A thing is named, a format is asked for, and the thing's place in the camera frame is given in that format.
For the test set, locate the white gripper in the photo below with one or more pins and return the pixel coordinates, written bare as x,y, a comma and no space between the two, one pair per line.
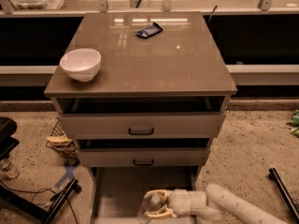
177,202

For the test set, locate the clear water bottle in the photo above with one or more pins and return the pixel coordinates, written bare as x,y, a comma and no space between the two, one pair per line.
151,204

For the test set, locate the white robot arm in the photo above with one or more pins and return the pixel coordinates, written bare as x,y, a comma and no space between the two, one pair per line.
210,204

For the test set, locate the bottom open drawer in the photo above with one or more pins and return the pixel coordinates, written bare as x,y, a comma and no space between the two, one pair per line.
118,192

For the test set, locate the top grey drawer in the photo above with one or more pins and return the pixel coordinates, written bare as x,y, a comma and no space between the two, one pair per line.
122,126

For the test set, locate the grey drawer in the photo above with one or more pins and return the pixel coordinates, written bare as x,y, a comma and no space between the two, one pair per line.
136,157
122,126

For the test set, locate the middle grey drawer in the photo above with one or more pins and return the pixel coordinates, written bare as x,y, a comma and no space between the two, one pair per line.
136,157

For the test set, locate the grey drawer cabinet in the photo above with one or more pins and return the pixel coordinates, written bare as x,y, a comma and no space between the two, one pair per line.
177,71

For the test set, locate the clear bottle on floor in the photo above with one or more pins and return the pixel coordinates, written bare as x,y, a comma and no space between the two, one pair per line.
9,169

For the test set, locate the blue tape cross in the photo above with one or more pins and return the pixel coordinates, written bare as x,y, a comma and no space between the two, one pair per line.
69,167

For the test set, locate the black bar on floor right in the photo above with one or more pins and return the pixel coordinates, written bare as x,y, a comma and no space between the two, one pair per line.
293,207

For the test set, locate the bread loaf in basket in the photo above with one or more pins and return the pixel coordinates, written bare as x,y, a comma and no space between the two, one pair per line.
59,141

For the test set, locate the green packet on floor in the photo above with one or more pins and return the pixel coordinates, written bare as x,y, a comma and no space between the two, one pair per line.
294,122

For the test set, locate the white bowl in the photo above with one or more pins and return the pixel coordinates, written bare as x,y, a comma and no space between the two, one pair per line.
81,64

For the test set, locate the black stand base left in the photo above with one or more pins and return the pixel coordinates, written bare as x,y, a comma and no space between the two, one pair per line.
40,167

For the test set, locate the dark blue snack packet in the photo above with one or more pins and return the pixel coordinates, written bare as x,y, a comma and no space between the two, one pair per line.
149,31

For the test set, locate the wire basket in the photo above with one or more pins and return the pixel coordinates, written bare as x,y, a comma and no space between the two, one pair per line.
68,152

